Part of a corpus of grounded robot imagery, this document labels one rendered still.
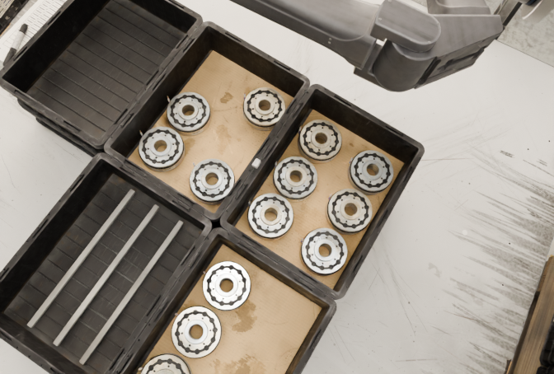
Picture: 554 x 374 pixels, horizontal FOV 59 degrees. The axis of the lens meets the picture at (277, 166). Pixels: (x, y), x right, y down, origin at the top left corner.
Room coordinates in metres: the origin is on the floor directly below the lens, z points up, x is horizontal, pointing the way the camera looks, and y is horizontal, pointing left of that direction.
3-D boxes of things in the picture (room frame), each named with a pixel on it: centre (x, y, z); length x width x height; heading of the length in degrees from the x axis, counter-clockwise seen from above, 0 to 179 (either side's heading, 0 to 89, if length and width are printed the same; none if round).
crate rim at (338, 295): (0.32, -0.11, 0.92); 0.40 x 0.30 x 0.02; 158
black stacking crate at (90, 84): (0.54, 0.45, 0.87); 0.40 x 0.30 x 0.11; 158
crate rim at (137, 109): (0.43, 0.17, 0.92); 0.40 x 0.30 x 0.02; 158
